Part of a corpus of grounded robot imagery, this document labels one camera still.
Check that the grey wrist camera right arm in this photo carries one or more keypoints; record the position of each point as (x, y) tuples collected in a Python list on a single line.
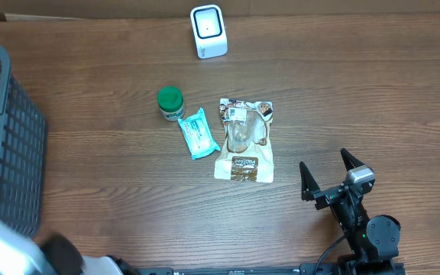
[(362, 176)]

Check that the grey plastic mesh basket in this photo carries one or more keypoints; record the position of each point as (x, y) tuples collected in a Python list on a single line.
[(23, 147)]

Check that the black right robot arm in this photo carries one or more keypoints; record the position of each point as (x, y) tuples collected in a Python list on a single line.
[(368, 245)]

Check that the teal wet wipes pack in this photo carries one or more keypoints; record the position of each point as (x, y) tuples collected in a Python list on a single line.
[(197, 135)]

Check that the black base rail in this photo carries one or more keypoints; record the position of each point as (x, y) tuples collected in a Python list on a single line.
[(235, 271)]

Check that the brown snack pouch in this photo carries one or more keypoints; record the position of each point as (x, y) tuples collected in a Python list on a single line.
[(246, 154)]

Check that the white barcode scanner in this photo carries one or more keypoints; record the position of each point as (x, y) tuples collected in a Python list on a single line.
[(209, 32)]

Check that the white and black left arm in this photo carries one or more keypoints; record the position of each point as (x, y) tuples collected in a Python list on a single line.
[(56, 256)]

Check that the green lid jar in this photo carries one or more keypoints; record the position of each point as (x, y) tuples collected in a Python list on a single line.
[(171, 103)]

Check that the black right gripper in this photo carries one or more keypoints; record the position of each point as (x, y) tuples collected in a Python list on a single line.
[(309, 187)]

